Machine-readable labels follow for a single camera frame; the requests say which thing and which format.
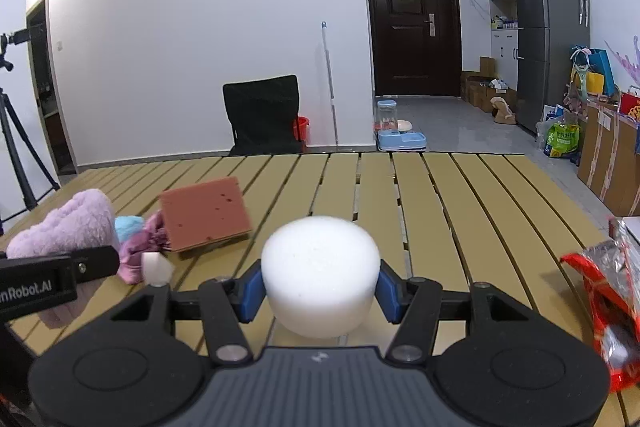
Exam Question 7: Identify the small cardboard boxes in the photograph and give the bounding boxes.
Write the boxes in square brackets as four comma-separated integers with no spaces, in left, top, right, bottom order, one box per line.
[460,56,519,114]

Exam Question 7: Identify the pet water dispenser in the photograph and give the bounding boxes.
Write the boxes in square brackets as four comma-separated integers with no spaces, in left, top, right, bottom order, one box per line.
[375,99,399,134]

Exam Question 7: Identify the tan slatted folding table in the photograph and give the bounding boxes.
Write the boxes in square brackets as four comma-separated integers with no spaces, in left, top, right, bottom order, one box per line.
[0,151,640,427]

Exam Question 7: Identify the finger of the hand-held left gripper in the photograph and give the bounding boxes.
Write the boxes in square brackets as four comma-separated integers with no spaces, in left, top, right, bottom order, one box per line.
[70,245,122,286]

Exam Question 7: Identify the small white foam piece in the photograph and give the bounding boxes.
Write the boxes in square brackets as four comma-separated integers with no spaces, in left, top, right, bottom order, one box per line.
[141,250,174,286]

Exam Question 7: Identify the red printed box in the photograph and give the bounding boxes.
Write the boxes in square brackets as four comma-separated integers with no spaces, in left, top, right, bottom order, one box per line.
[619,91,640,121]

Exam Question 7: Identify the red snack wrapper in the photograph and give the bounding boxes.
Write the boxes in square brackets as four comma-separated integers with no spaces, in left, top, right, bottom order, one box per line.
[559,218,640,394]

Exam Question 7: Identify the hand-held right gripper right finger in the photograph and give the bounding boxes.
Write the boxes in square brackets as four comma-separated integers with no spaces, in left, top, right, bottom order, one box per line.
[377,263,546,364]

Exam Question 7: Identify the lilac fluffy towel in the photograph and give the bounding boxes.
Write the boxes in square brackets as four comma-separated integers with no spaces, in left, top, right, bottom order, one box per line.
[6,188,122,329]

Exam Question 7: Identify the brown plush toy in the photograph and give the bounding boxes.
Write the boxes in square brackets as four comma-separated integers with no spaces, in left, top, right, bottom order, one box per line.
[489,96,516,124]

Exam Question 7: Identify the large cardboard box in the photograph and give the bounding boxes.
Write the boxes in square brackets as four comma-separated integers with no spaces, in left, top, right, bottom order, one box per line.
[577,99,640,218]

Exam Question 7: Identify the dark brown door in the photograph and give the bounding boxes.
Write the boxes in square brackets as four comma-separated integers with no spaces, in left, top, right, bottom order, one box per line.
[363,0,462,98]

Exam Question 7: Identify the white foam cylinder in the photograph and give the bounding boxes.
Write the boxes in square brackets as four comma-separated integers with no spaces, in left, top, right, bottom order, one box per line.
[261,217,382,339]

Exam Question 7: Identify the pink and blue cloth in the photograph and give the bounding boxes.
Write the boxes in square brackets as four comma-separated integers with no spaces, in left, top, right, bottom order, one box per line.
[119,211,170,286]

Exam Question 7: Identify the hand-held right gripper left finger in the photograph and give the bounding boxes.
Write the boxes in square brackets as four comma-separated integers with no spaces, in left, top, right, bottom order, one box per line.
[107,263,264,365]

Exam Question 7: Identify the black folding chair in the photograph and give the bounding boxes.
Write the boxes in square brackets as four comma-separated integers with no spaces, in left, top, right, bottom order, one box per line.
[222,75,304,156]

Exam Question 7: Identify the black camera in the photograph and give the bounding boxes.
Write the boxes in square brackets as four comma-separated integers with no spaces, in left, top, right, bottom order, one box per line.
[0,27,47,48]

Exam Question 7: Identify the white base cabinet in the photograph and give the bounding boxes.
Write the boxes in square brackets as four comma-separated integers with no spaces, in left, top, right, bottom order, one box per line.
[490,29,522,80]

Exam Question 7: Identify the green bag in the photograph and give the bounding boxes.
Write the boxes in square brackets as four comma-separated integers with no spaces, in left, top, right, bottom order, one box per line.
[544,119,581,158]

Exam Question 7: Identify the grey refrigerator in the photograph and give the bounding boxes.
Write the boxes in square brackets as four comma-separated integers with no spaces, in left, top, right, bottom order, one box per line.
[509,0,592,134]

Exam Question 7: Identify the yellow gift bag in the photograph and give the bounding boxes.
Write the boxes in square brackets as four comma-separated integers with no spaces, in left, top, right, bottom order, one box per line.
[571,69,606,96]

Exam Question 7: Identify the black tripod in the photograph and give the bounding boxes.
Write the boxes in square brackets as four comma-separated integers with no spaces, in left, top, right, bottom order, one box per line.
[0,48,62,236]

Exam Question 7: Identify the blue pet feeding tray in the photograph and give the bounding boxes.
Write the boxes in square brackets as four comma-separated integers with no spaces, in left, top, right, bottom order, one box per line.
[378,131,428,152]

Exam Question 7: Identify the blue pompom ball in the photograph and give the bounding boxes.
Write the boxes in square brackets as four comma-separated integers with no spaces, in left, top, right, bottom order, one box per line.
[114,216,147,244]

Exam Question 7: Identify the brown sponge pad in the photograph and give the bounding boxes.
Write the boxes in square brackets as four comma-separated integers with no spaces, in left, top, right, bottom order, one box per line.
[159,176,253,254]

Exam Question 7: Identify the white mop handle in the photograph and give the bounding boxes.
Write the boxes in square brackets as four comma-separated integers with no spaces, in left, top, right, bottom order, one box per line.
[321,21,340,147]

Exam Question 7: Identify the blue gift bag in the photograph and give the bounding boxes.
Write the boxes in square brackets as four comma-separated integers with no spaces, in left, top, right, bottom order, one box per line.
[589,49,617,96]

